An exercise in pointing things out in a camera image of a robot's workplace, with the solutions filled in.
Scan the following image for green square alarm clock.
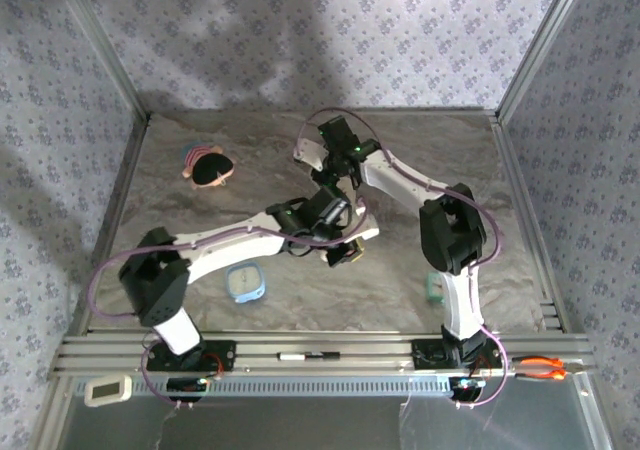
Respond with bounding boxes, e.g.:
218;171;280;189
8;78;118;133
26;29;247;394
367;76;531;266
424;271;446;304

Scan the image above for blue square clock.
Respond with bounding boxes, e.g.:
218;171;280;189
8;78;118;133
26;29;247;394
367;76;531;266
223;262;267;305

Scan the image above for white black marker pen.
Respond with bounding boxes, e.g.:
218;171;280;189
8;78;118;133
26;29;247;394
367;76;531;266
276;351;342;363

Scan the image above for plush doll black hair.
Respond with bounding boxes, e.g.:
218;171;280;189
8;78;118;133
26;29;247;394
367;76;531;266
180;142;237;190

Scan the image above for grey metal panel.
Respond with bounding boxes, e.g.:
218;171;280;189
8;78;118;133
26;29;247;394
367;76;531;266
47;377;614;450

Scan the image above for white digital timer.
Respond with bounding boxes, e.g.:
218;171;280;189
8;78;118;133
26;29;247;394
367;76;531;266
83;374;134;409

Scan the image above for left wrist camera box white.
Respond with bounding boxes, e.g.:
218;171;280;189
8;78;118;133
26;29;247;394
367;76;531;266
348;211;381;240

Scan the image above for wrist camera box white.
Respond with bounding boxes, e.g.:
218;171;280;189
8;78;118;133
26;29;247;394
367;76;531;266
293;138;327;172
348;211;381;240

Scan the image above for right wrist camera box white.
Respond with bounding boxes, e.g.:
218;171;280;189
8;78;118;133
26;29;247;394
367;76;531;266
293;138;327;172

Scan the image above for aluminium mounting rail beam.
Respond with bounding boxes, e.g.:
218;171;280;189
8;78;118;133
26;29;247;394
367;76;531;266
49;333;596;376

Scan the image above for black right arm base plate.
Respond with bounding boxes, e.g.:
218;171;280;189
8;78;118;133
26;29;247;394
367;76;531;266
412;338;504;371

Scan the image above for grey slotted cable duct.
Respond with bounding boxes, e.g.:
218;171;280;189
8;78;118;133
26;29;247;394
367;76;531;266
132;373;454;399

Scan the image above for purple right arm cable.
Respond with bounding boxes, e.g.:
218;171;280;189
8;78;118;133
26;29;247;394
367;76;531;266
294;107;511;411

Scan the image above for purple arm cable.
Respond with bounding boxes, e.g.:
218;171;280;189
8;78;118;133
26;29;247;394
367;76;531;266
294;107;511;411
88;197;369;411

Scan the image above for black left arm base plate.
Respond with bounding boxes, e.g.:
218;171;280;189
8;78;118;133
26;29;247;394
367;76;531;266
145;339;237;372

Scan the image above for aluminium side rail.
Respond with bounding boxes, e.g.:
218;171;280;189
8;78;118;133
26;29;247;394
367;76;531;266
64;114;151;339
492;117;571;334

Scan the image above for orange handled pliers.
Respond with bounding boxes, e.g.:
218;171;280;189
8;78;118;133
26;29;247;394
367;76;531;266
513;357;594;384

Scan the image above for aluminium frame post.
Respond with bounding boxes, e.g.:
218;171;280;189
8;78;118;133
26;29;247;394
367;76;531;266
49;0;152;124
493;0;596;124

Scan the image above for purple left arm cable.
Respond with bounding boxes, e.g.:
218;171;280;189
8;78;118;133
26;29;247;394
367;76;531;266
88;197;369;411

